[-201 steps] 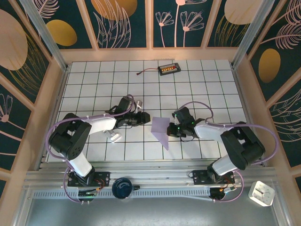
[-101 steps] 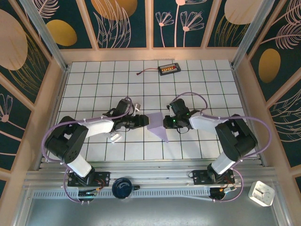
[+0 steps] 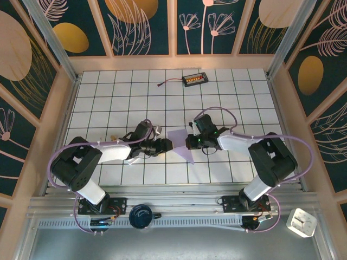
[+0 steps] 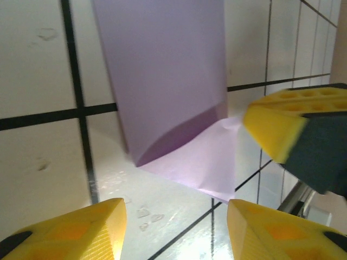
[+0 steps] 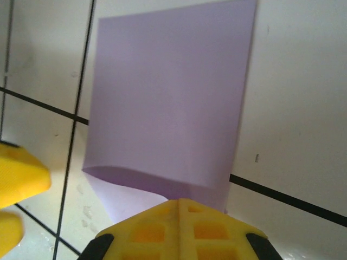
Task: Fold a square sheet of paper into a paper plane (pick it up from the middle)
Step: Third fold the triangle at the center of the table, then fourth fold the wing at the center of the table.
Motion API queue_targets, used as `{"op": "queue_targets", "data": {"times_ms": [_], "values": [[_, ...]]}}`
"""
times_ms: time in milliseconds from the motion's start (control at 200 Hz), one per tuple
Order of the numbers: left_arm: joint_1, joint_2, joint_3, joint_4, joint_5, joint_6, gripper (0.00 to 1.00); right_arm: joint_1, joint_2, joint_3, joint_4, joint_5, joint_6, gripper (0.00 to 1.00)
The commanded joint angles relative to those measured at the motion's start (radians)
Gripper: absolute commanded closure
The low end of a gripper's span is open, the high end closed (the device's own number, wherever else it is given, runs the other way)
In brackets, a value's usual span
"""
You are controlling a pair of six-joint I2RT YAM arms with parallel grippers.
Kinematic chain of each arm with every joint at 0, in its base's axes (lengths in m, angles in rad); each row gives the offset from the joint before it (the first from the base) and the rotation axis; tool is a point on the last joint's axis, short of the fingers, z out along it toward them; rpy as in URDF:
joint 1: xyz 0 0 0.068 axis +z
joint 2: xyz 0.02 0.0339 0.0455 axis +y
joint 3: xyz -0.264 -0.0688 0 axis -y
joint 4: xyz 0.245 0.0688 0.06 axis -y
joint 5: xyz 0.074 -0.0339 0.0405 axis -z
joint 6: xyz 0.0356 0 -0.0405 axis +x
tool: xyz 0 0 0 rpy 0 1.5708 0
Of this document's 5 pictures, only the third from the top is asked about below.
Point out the lilac cloth piece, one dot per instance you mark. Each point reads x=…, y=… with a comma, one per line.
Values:
x=177, y=138

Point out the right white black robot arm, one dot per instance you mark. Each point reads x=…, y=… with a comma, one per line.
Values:
x=271, y=159

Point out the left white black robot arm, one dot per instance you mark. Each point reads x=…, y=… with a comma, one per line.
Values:
x=76, y=165

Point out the white square clock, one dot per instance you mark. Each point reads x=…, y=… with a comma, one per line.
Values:
x=301, y=222

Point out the gold chess piece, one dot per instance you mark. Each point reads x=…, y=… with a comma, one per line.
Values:
x=114, y=138

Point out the black charger board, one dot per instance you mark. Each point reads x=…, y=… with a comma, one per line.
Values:
x=195, y=80

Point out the dark blue cup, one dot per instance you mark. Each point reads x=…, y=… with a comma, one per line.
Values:
x=140, y=216

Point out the small controller circuit board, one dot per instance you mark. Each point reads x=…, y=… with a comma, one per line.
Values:
x=250, y=223
x=101, y=223

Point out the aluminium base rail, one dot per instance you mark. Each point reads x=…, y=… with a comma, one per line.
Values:
x=176, y=200

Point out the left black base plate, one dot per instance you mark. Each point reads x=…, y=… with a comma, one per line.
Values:
x=119, y=205

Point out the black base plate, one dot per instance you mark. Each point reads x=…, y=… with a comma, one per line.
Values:
x=119, y=205
x=230, y=203

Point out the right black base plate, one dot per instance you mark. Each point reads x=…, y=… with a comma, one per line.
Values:
x=230, y=203

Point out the aluminium side rail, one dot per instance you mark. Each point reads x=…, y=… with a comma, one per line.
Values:
x=284, y=122
x=66, y=113

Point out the aluminium corner post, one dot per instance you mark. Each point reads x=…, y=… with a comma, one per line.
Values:
x=51, y=40
x=286, y=40

